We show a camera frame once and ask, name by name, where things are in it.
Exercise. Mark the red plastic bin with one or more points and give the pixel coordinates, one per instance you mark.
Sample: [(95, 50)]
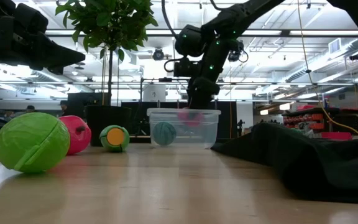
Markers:
[(336, 136)]

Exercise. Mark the green toy with orange end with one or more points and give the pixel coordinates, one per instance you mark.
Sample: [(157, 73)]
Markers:
[(114, 137)]

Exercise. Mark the black hanging camera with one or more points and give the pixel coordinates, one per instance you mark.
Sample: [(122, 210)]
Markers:
[(235, 55)]

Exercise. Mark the pink toy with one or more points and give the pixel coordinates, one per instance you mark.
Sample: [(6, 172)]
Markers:
[(197, 119)]

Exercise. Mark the green potted tree black pot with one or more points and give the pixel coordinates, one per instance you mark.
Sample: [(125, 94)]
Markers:
[(107, 124)]

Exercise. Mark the black ceiling spotlight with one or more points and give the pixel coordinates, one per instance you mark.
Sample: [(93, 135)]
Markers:
[(158, 54)]

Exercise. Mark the black partition panel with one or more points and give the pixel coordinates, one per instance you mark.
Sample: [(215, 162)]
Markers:
[(135, 118)]

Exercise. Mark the shelf with red bins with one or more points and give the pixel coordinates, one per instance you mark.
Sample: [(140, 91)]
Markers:
[(315, 118)]

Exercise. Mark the white box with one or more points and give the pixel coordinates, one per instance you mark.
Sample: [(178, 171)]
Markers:
[(154, 93)]

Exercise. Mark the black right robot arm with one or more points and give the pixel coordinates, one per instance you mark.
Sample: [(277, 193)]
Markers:
[(247, 11)]

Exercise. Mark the light green cabbage toy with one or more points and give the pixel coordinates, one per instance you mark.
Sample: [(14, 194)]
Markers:
[(31, 141)]

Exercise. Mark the dark green round toy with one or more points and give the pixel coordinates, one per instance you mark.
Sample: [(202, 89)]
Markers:
[(164, 133)]

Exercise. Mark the black cloth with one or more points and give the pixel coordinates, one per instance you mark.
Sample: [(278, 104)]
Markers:
[(306, 161)]

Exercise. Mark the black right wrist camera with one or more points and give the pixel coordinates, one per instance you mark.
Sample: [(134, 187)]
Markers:
[(183, 68)]

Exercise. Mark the red tomato toy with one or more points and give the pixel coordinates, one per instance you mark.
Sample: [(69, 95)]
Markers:
[(79, 137)]

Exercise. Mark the clear plastic tupperware container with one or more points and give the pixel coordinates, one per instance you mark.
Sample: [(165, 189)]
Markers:
[(211, 133)]

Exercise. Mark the person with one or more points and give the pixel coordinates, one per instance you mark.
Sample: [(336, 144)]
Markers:
[(63, 107), (30, 109)]

